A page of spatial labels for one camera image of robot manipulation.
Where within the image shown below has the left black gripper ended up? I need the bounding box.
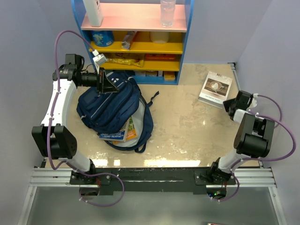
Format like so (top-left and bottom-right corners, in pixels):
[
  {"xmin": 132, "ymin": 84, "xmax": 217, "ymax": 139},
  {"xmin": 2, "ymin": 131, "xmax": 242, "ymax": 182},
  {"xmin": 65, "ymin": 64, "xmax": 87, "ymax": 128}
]
[{"xmin": 78, "ymin": 67, "xmax": 119, "ymax": 93}]

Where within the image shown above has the navy blue student backpack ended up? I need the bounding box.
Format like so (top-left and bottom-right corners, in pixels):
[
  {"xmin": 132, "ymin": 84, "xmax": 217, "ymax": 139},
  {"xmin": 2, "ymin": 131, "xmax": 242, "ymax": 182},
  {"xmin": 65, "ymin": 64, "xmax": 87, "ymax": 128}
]
[{"xmin": 76, "ymin": 70, "xmax": 154, "ymax": 153}]

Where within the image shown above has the white coffee cover book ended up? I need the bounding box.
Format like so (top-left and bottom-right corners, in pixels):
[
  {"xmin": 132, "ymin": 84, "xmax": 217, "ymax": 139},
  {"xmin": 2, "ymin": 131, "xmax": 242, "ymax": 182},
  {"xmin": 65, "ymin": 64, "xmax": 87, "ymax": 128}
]
[{"xmin": 198, "ymin": 71, "xmax": 233, "ymax": 109}]

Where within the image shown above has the blue Treehouse book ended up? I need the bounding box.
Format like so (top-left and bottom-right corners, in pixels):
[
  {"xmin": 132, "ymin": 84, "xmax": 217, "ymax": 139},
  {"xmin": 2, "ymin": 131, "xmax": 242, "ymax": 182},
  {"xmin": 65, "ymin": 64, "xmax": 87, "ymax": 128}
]
[{"xmin": 99, "ymin": 120, "xmax": 129, "ymax": 142}]

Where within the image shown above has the orange Treehouse book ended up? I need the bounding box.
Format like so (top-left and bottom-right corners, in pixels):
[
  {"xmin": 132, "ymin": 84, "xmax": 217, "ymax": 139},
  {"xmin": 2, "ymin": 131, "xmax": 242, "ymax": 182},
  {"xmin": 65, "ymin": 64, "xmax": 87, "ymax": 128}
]
[{"xmin": 112, "ymin": 117, "xmax": 137, "ymax": 144}]

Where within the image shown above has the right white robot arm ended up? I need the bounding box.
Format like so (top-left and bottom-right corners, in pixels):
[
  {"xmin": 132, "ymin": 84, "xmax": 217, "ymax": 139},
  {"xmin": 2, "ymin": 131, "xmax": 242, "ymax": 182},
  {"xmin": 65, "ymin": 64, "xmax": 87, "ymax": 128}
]
[{"xmin": 206, "ymin": 91, "xmax": 275, "ymax": 184}]

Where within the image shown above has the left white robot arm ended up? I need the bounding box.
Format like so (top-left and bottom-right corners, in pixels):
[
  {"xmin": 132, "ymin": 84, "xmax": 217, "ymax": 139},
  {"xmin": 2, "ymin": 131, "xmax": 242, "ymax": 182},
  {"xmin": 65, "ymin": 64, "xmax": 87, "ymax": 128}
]
[{"xmin": 31, "ymin": 50, "xmax": 119, "ymax": 184}]

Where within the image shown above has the yellow snack bag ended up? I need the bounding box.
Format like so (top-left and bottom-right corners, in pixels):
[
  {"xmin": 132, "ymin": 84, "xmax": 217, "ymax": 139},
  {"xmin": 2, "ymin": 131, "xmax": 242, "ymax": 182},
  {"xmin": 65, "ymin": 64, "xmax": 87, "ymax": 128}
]
[{"xmin": 105, "ymin": 53, "xmax": 144, "ymax": 67}]

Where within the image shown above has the blue snack canister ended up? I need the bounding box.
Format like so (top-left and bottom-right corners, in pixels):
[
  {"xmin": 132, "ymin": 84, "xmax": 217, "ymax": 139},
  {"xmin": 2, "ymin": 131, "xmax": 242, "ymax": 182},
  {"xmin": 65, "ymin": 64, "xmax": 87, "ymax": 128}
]
[{"xmin": 91, "ymin": 30, "xmax": 114, "ymax": 47}]

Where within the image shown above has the orange red snack box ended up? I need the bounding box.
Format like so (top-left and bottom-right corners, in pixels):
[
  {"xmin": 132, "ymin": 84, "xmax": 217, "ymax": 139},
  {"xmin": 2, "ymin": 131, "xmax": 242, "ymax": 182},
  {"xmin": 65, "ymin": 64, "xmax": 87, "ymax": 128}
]
[{"xmin": 145, "ymin": 53, "xmax": 176, "ymax": 61}]

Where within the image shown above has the blue colourful shelf unit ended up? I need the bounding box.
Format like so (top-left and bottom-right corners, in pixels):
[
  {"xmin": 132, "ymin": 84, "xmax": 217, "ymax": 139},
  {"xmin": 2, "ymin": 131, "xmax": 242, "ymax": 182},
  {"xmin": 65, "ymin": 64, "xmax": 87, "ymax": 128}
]
[{"xmin": 71, "ymin": 0, "xmax": 194, "ymax": 85}]

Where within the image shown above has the silver foil snack packet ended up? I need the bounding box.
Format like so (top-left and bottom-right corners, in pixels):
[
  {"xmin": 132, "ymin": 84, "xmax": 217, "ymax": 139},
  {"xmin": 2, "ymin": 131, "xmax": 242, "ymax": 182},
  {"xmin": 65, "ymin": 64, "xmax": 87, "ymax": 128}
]
[{"xmin": 121, "ymin": 31, "xmax": 137, "ymax": 50}]

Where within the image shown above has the small boxes bottom shelf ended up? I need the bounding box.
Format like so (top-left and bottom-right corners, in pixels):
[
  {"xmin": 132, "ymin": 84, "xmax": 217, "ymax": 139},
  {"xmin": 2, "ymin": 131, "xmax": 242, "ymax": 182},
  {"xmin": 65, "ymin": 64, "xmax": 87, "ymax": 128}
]
[{"xmin": 105, "ymin": 69, "xmax": 176, "ymax": 82}]

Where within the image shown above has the cream round container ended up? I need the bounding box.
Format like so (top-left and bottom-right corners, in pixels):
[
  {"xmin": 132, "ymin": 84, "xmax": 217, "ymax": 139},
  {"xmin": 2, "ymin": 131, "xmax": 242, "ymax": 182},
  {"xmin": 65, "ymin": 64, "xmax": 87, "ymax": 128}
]
[{"xmin": 150, "ymin": 31, "xmax": 170, "ymax": 44}]

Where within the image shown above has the white rectangular bottle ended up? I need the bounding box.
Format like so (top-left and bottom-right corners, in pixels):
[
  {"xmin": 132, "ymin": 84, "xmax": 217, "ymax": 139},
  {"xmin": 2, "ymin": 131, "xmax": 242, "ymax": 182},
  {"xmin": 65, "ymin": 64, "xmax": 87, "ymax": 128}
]
[{"xmin": 83, "ymin": 0, "xmax": 104, "ymax": 27}]

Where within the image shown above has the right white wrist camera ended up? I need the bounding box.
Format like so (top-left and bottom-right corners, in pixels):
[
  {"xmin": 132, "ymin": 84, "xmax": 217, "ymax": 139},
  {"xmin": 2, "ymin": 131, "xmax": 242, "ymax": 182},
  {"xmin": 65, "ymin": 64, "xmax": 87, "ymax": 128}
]
[{"xmin": 247, "ymin": 93, "xmax": 258, "ymax": 111}]

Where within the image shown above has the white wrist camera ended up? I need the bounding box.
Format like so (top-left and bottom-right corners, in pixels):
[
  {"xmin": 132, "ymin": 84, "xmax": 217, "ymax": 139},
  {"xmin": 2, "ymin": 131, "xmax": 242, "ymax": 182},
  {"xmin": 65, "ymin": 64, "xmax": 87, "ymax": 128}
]
[
  {"xmin": 92, "ymin": 50, "xmax": 107, "ymax": 72},
  {"xmin": 247, "ymin": 93, "xmax": 258, "ymax": 111}
]

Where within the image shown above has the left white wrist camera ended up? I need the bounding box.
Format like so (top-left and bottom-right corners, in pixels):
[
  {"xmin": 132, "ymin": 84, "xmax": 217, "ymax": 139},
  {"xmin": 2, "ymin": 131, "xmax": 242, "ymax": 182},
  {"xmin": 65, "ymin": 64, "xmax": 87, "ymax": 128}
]
[{"xmin": 92, "ymin": 50, "xmax": 107, "ymax": 72}]

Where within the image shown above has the black metal base plate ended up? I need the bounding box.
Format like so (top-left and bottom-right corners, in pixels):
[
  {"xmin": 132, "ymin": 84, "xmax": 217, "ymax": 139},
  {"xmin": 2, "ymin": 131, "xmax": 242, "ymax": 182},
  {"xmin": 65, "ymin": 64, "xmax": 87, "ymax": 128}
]
[{"xmin": 69, "ymin": 167, "xmax": 236, "ymax": 195}]

